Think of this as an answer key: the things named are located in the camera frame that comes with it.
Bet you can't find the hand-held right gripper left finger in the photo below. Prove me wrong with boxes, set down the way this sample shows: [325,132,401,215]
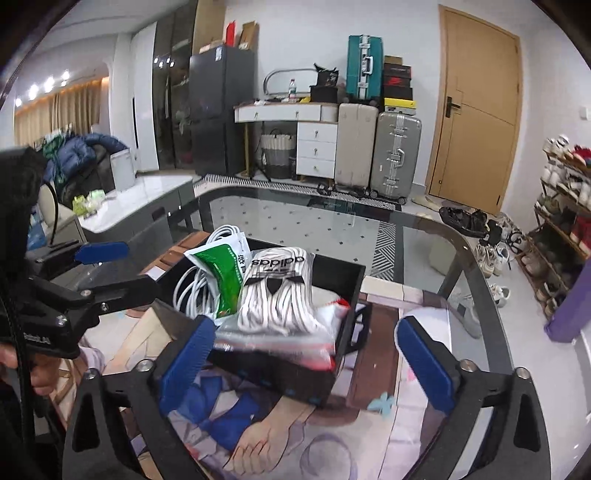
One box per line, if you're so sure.
[62,316,218,480]

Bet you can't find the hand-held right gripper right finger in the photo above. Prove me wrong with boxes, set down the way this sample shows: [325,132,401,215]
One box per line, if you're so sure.
[394,316,552,480]

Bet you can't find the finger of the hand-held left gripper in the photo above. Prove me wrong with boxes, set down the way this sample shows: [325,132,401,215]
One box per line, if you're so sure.
[28,240,130,278]
[34,274,158,324]

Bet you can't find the green medicine packet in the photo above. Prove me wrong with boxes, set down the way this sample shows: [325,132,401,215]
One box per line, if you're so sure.
[184,231,252,321]

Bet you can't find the black cardboard box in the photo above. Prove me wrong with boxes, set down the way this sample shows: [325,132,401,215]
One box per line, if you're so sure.
[152,237,372,409]

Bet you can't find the bag of white socks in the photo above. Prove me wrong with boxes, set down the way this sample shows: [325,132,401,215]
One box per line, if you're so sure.
[215,247,349,370]

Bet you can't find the person's left hand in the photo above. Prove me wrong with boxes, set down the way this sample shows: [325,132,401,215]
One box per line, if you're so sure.
[0,344,63,398]

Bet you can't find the cream chair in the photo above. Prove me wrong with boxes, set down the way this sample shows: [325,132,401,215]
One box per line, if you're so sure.
[37,189,86,245]

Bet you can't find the printed desk mat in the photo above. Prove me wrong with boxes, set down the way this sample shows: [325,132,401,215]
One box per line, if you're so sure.
[106,231,453,480]

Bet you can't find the green tissue packs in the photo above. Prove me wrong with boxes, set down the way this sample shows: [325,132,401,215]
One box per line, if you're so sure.
[71,189,109,217]

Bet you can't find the white top sideboard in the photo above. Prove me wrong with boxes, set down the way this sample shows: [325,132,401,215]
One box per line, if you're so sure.
[78,173,197,241]

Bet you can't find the white sneaker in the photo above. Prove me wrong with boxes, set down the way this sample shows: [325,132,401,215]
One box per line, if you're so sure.
[448,288,483,340]

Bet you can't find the white storage box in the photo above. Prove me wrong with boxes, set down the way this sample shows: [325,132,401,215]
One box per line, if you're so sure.
[110,150,139,190]

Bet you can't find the blue down jacket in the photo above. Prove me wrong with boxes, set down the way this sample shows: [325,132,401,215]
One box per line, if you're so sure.
[44,133,130,185]

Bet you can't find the beige curtain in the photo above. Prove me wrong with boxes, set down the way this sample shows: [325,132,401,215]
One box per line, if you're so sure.
[14,78,112,148]

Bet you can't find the pile of assorted shoes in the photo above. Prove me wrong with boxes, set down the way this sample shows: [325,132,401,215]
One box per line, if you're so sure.
[438,205,527,278]

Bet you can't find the purple cloth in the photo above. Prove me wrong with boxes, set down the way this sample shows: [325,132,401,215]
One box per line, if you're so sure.
[544,270,591,344]

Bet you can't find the dark glass cabinet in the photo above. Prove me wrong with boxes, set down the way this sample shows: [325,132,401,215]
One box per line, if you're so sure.
[152,0,199,171]

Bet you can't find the dark grey refrigerator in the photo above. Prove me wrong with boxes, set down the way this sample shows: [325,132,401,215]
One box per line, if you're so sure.
[188,45,257,176]

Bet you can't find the shoe rack with shoes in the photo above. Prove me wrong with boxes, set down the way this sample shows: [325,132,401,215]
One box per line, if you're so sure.
[515,134,591,319]

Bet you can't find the wicker basket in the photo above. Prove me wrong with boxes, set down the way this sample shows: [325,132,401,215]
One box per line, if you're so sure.
[259,131,297,180]

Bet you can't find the silver suitcase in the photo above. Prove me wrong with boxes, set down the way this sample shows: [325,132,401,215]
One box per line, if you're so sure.
[370,111,422,201]

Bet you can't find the beige suitcase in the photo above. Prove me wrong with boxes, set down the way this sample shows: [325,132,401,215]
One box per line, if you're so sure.
[333,102,380,192]

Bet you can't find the white desk with drawers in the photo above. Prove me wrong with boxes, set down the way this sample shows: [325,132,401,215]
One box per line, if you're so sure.
[233,100,340,178]

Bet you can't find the wooden door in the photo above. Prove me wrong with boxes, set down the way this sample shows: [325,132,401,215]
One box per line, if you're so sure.
[425,4,524,215]

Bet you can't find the brown cardboard boxes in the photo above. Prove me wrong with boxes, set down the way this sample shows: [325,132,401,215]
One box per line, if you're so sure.
[198,21,260,54]

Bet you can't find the black bag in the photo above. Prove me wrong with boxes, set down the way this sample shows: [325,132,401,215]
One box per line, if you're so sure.
[309,63,342,104]

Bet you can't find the black shoe box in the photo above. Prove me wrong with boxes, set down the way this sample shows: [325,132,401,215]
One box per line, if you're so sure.
[383,65,413,100]

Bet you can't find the teal suitcase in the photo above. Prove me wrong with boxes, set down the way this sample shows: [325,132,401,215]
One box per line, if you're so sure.
[346,35,385,103]

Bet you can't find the white coiled cable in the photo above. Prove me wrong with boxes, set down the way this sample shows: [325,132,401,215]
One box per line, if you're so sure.
[173,224,245,319]

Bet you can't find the chrome curved frame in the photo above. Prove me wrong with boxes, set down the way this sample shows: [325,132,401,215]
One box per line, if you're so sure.
[263,68,319,99]

